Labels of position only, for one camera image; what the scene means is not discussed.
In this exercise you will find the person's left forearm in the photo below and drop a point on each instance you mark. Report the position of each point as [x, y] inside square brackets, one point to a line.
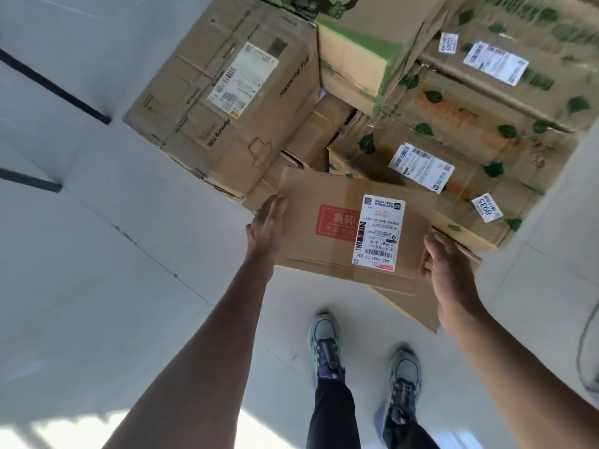
[196, 369]

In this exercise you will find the person's right forearm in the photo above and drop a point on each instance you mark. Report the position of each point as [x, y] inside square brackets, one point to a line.
[529, 383]

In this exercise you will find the box with yellow-edged label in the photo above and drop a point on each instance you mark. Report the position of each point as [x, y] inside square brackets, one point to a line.
[187, 102]

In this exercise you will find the person's right hand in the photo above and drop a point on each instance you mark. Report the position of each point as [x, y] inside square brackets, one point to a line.
[454, 285]

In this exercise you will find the person's right shoe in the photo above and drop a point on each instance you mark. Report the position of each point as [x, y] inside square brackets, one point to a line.
[405, 388]

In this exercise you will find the green leaf box 0245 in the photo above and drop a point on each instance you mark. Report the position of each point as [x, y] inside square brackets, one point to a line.
[552, 37]

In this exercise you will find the person's leg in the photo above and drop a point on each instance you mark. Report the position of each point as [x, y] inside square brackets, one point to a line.
[412, 437]
[334, 416]

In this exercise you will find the person's left shoe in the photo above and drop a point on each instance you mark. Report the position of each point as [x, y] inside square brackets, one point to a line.
[325, 346]

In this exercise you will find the person's shoe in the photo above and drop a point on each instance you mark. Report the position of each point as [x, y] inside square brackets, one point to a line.
[325, 346]
[405, 388]

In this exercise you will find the box with cart drawing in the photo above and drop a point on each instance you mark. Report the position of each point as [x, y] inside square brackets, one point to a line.
[416, 308]

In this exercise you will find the person's left leg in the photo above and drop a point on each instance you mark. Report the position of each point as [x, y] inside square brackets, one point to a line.
[334, 416]

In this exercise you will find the person's right leg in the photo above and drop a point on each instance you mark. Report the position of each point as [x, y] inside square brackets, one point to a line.
[412, 437]

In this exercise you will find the box with red stamp label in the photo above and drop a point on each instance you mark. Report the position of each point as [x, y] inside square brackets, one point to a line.
[304, 205]

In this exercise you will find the person's left hand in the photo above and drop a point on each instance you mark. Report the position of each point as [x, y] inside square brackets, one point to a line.
[266, 229]

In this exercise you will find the orange leaf box 8935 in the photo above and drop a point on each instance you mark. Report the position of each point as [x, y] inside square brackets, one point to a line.
[477, 135]

